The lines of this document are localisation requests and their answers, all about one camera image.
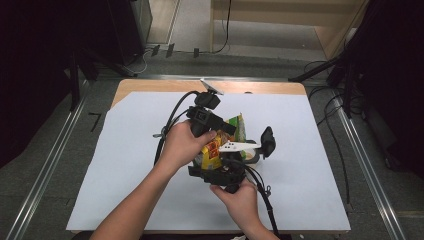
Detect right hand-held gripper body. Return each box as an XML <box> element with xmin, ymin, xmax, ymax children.
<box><xmin>199</xmin><ymin>141</ymin><xmax>262</xmax><ymax>195</ymax></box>

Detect hanging black cable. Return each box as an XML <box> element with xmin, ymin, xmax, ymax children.
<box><xmin>212</xmin><ymin>0</ymin><xmax>234</xmax><ymax>55</ymax></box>

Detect person's right hand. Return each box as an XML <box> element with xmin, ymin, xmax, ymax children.
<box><xmin>209</xmin><ymin>179</ymin><xmax>261</xmax><ymax>231</ymax></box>

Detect white floor cable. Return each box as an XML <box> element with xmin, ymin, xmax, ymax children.
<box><xmin>128</xmin><ymin>49</ymin><xmax>150</xmax><ymax>75</ymax></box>

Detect clear jar with black lid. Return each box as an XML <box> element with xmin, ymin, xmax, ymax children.
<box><xmin>239</xmin><ymin>125</ymin><xmax>277</xmax><ymax>165</ymax></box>

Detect dark curtain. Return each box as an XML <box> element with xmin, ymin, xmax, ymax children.
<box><xmin>343</xmin><ymin>0</ymin><xmax>424</xmax><ymax>179</ymax></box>
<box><xmin>0</xmin><ymin>0</ymin><xmax>113</xmax><ymax>169</ymax></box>

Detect black cabinet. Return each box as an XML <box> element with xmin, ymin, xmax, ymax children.
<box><xmin>106</xmin><ymin>0</ymin><xmax>154</xmax><ymax>66</ymax></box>

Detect person's left hand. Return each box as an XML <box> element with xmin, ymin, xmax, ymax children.
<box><xmin>156</xmin><ymin>119</ymin><xmax>218</xmax><ymax>175</ymax></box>

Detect long metal floor rail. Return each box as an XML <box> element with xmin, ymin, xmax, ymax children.
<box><xmin>5</xmin><ymin>81</ymin><xmax>90</xmax><ymax>240</ymax></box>
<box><xmin>334</xmin><ymin>98</ymin><xmax>407</xmax><ymax>240</ymax></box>

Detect black floor cables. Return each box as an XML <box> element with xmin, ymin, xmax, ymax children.
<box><xmin>304</xmin><ymin>59</ymin><xmax>356</xmax><ymax>205</ymax></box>

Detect white paper sheet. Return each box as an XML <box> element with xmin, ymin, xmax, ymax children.
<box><xmin>65</xmin><ymin>91</ymin><xmax>352</xmax><ymax>233</ymax></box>

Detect black tripod stand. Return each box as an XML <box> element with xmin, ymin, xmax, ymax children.
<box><xmin>287</xmin><ymin>54</ymin><xmax>344</xmax><ymax>84</ymax></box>

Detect light wooden bench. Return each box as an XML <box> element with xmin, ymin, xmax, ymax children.
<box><xmin>208</xmin><ymin>0</ymin><xmax>370</xmax><ymax>60</ymax></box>

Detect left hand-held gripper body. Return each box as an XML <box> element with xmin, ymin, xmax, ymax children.
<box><xmin>185</xmin><ymin>78</ymin><xmax>225</xmax><ymax>138</ymax></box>

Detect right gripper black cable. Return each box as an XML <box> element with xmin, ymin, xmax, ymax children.
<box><xmin>244</xmin><ymin>164</ymin><xmax>282</xmax><ymax>238</ymax></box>

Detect short metal floor rail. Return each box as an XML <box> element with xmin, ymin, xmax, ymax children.
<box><xmin>137</xmin><ymin>73</ymin><xmax>292</xmax><ymax>83</ymax></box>

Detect yellow green spout pouch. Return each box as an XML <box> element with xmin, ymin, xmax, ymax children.
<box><xmin>192</xmin><ymin>112</ymin><xmax>248</xmax><ymax>171</ymax></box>

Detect black stand with legs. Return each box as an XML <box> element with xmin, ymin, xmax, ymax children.
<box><xmin>67</xmin><ymin>46</ymin><xmax>136</xmax><ymax>112</ymax></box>

